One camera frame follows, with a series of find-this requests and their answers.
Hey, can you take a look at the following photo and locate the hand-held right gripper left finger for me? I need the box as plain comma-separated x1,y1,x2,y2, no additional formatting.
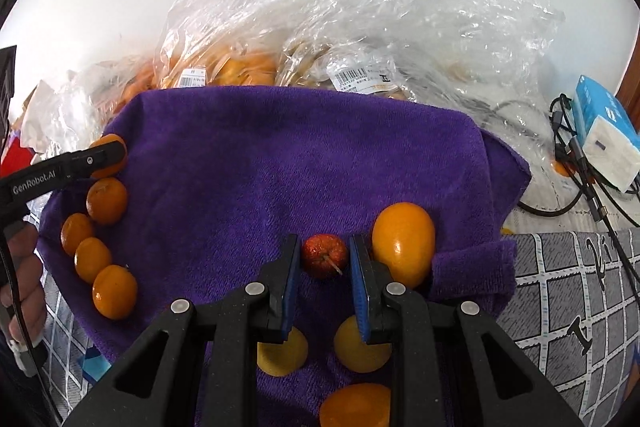
62,234,302,427

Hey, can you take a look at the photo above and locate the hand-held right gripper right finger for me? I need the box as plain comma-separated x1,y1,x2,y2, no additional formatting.
349,234,583,427

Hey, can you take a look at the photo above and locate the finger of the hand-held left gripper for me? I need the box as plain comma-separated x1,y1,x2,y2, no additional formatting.
0,141,127,208

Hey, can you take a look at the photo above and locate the orange mandarin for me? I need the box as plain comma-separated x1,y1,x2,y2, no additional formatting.
74,237,113,284
86,177,129,226
60,213,96,256
90,133,129,180
92,264,139,321

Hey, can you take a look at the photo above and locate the small red fruit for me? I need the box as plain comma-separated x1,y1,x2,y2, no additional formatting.
300,233,349,280

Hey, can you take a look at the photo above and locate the oval orange kumquat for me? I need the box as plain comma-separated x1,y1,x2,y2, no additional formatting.
371,202,436,289

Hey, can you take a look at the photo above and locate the small yellow citrus fruit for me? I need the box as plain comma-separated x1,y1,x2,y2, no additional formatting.
333,314,393,374
256,326,309,378

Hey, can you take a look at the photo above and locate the large orange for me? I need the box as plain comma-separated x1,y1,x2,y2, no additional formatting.
319,383,392,427

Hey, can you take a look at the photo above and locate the person's left hand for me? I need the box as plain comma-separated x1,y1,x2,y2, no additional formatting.
10,224,47,351

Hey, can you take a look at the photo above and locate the white plastic bag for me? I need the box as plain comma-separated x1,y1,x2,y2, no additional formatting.
20,77,77,154

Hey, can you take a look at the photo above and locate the red box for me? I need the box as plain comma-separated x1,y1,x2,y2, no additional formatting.
0,127,39,180

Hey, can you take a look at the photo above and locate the clear bag of mandarins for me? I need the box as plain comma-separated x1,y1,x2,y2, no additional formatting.
55,57,166,132

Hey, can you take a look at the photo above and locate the purple towel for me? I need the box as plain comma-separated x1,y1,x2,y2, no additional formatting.
37,84,532,427

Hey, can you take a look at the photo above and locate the clear bag of oranges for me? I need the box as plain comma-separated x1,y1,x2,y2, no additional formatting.
150,0,301,96

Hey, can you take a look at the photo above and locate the grey checkered tablecloth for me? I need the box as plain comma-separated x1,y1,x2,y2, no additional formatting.
27,197,640,427

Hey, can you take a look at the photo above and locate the clear bag of brown fruit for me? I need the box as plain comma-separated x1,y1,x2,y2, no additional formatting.
275,0,569,148

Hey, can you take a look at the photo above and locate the blue white tissue packet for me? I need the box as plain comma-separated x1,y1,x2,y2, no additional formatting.
574,74,640,194

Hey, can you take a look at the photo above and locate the grey charging cable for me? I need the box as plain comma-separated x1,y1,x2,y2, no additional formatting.
517,177,640,229

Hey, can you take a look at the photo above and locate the black charging cable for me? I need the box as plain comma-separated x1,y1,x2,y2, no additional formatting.
549,94,609,221

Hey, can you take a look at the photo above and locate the brown wooden door frame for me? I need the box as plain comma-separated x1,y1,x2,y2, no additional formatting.
615,52,640,118

